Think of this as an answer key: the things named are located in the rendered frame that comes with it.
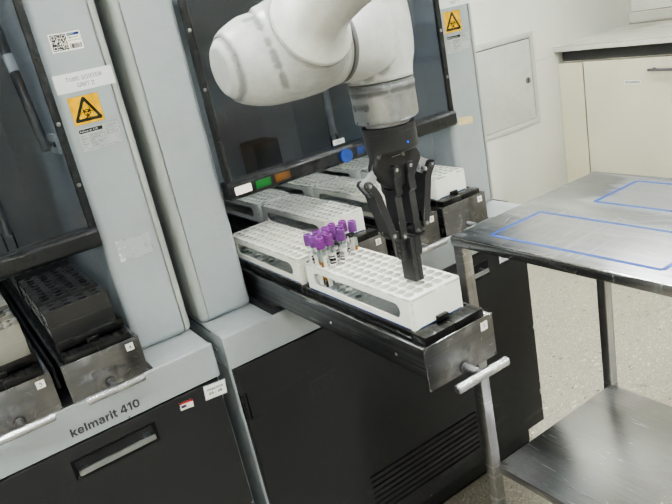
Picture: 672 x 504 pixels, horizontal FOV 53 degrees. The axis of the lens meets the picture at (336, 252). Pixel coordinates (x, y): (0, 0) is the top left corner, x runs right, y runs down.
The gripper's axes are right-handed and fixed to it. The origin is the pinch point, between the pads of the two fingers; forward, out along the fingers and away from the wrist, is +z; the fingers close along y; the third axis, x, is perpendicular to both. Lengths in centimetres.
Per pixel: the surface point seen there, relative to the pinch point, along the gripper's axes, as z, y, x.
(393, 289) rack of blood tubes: 4.4, 3.2, -1.3
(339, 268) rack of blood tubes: 4.1, 3.1, -15.9
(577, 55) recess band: 7, -233, -148
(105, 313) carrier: 7, 36, -45
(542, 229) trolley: 8.5, -34.8, -5.4
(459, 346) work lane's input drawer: 12.2, 0.3, 8.4
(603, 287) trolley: 36, -67, -17
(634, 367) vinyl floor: 91, -115, -44
